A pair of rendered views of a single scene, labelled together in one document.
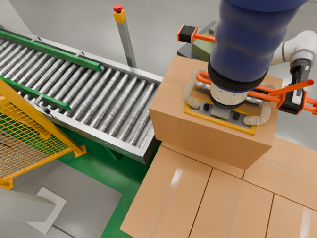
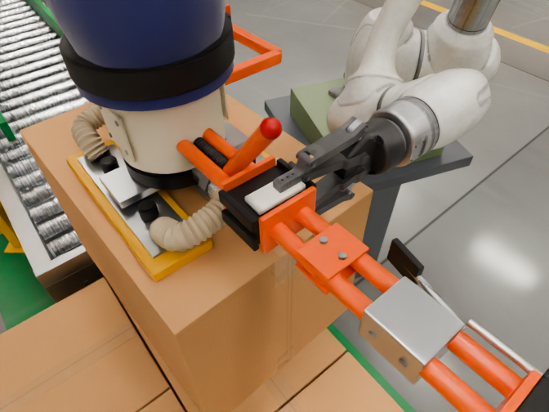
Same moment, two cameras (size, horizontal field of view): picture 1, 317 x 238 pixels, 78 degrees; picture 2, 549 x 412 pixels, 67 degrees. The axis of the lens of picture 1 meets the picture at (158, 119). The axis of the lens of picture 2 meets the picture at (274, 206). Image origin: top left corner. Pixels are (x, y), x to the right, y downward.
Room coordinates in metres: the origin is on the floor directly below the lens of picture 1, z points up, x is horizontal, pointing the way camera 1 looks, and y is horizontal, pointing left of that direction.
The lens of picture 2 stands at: (0.07, -0.68, 1.57)
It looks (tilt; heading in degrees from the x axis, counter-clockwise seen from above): 48 degrees down; 20
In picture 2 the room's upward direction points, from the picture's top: straight up
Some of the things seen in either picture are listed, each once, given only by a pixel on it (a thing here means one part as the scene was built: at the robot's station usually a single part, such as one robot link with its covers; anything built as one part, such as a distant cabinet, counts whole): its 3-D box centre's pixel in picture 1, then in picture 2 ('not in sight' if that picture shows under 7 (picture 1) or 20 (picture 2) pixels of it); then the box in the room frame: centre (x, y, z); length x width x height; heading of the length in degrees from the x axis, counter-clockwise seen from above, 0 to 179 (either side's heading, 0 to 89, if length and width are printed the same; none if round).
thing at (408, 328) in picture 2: not in sight; (408, 328); (0.29, -0.74, 1.20); 0.07 x 0.07 x 0.04; 59
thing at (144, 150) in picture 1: (162, 117); (152, 220); (0.74, -0.03, 0.58); 0.70 x 0.03 x 0.06; 148
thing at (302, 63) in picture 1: (299, 72); (363, 154); (0.53, -0.65, 1.20); 0.09 x 0.07 x 0.08; 148
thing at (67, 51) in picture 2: (237, 64); (153, 43); (0.53, -0.34, 1.30); 0.23 x 0.23 x 0.04
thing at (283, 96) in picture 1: (291, 99); (268, 203); (0.40, -0.56, 1.20); 0.10 x 0.08 x 0.06; 149
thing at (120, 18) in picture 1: (130, 60); not in sight; (1.47, 0.19, 0.50); 0.07 x 0.07 x 1.00; 58
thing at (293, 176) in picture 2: (300, 89); (293, 172); (0.42, -0.58, 1.24); 0.05 x 0.01 x 0.03; 148
